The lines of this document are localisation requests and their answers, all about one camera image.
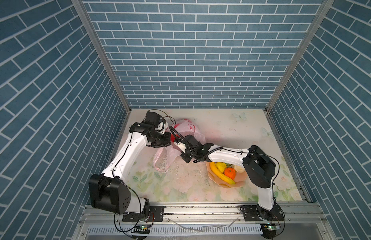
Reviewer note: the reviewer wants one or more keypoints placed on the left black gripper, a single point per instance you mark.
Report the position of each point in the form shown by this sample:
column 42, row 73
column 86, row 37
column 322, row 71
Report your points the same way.
column 167, row 140

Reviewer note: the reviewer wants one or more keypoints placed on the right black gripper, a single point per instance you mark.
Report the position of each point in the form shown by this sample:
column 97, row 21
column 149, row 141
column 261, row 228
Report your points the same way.
column 184, row 157

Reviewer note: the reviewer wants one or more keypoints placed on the yellow fake fruit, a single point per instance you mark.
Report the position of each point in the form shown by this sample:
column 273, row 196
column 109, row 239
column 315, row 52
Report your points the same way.
column 221, row 166

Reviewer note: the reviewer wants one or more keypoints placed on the yellow fake banana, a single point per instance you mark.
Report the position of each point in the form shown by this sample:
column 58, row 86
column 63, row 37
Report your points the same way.
column 220, row 175

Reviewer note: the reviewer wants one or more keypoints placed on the orange fake fruit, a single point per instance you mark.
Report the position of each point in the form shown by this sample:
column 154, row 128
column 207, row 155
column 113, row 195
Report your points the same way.
column 230, row 173

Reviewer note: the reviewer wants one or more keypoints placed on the beige fake fruit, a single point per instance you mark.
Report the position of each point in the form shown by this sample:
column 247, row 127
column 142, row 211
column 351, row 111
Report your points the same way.
column 239, row 169

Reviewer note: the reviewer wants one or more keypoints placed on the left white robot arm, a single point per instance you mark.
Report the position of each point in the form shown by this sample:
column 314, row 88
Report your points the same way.
column 108, row 190

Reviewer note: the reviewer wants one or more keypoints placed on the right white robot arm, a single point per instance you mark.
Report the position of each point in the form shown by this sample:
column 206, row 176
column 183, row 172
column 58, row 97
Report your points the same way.
column 260, row 168

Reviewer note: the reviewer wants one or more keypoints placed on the pink scalloped bowl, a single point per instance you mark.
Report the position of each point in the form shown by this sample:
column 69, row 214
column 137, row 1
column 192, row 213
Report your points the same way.
column 239, row 179

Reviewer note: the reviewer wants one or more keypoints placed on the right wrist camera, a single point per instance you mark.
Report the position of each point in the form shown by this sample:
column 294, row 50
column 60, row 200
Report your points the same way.
column 186, row 142

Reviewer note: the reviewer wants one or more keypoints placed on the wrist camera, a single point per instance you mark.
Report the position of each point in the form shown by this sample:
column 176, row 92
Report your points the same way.
column 156, row 121
column 186, row 142

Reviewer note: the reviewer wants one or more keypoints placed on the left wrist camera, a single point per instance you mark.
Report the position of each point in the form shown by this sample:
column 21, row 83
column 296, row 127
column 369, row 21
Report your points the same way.
column 156, row 121

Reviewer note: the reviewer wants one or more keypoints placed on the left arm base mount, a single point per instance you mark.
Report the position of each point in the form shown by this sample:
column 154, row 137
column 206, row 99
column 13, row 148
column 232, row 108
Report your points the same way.
column 153, row 214

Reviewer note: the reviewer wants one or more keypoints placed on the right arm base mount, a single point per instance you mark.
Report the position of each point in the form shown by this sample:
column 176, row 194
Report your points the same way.
column 252, row 213

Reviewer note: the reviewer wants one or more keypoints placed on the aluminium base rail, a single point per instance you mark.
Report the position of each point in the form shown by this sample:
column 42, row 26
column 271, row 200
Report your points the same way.
column 229, row 213

